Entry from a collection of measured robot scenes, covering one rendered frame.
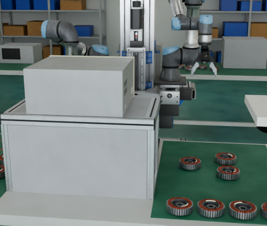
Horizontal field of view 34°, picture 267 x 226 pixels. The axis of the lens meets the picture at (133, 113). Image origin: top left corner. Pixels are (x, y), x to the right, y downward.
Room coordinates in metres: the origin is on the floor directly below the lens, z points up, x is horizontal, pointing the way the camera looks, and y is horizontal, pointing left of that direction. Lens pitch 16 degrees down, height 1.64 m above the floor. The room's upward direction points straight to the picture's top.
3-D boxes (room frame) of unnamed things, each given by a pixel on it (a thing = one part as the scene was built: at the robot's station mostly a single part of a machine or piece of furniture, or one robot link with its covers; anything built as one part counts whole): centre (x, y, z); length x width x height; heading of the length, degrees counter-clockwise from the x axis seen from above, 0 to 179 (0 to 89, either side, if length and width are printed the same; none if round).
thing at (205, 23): (2.50, -0.41, 1.45); 0.09 x 0.08 x 0.11; 2
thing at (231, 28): (8.35, -1.94, 0.92); 0.42 x 0.42 x 0.29; 84
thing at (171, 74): (2.99, -0.26, 1.09); 0.15 x 0.15 x 0.10
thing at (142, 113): (1.99, 0.22, 1.09); 0.68 x 0.44 x 0.05; 83
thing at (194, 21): (2.60, -0.39, 1.45); 0.11 x 0.11 x 0.08; 2
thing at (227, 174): (1.97, -0.47, 0.77); 0.11 x 0.11 x 0.04
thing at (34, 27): (8.83, 1.89, 0.92); 0.40 x 0.36 x 0.27; 171
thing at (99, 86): (1.99, 0.23, 1.22); 0.44 x 0.39 x 0.20; 83
